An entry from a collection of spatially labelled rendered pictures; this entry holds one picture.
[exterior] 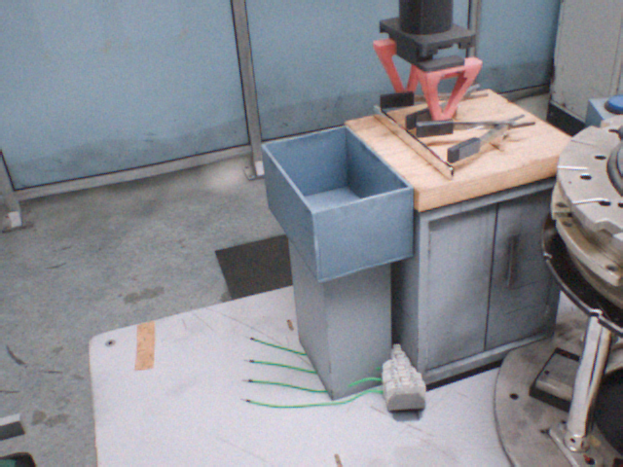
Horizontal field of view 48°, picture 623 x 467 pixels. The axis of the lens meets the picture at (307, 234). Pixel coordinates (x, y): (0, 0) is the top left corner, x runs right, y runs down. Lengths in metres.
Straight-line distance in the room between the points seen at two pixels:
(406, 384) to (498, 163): 0.27
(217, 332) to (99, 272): 1.62
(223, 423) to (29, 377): 1.43
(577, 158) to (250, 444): 0.47
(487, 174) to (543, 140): 0.10
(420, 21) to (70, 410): 1.59
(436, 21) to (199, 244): 1.95
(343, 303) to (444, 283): 0.11
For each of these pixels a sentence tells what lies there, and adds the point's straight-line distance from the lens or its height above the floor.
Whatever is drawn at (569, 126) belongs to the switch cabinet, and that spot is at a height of 0.04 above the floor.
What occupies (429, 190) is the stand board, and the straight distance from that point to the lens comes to 0.70.
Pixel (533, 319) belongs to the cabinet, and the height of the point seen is 0.83.
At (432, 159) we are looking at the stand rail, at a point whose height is 1.07.
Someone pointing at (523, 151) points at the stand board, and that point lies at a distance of 0.77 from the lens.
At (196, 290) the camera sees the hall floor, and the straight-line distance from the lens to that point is 2.38.
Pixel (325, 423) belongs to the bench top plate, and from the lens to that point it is 0.84.
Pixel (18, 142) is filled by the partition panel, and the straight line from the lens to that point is 2.88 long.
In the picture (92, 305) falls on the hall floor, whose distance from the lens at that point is 2.43.
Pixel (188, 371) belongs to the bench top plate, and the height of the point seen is 0.78.
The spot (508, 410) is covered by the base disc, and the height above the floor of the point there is 0.80.
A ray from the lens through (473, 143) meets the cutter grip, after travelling 0.72.
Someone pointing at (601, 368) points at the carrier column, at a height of 0.93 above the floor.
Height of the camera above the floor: 1.41
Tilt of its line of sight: 33 degrees down
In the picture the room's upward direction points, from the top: 5 degrees counter-clockwise
